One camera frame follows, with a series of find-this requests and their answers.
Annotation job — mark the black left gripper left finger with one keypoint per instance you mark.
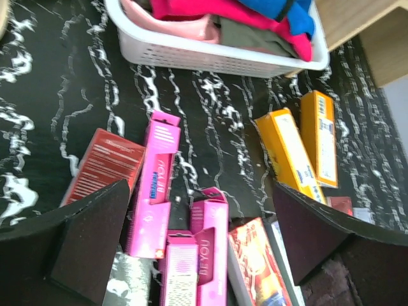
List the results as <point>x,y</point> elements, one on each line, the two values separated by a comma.
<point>64,257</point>

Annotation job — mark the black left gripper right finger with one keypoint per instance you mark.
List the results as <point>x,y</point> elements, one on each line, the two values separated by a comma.
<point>337,259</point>

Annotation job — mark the red 3d toothpaste box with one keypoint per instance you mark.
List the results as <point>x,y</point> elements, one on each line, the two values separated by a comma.
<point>341,203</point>
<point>253,272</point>

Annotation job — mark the wooden shelf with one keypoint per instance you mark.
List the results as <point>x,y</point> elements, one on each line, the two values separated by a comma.
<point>381,26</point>

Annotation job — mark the pink toothpaste box upper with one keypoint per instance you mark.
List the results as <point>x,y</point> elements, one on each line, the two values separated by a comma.
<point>151,213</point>

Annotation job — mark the dark red toothpaste box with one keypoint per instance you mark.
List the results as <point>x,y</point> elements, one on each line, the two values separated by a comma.
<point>108,158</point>

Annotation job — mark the pink toothpaste box small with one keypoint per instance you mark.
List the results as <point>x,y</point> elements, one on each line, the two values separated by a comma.
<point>179,269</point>

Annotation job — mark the yellow toothpaste box left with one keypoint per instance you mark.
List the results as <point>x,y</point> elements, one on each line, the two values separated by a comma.
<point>291,164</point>

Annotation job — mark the yellow toothpaste box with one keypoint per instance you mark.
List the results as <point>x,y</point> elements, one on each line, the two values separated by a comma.
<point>291,164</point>
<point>317,127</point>

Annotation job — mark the pink toothpaste box middle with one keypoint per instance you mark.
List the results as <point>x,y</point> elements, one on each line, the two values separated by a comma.
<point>209,217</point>

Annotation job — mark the yellow toothpaste box right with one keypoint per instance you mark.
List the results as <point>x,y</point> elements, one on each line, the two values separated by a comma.
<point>317,127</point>

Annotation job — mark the white plastic basket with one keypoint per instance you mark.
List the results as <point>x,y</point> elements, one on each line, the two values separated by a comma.
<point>141,46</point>

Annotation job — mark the magenta cloth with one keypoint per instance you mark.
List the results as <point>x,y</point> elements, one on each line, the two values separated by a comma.
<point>236,11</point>

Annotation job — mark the blue cloth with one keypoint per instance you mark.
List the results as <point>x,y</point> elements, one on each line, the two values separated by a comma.
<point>294,11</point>

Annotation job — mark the grey cloth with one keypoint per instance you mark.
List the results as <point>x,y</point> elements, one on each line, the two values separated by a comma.
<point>235,34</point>

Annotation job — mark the pink cloth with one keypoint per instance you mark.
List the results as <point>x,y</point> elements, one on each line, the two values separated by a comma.
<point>201,29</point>

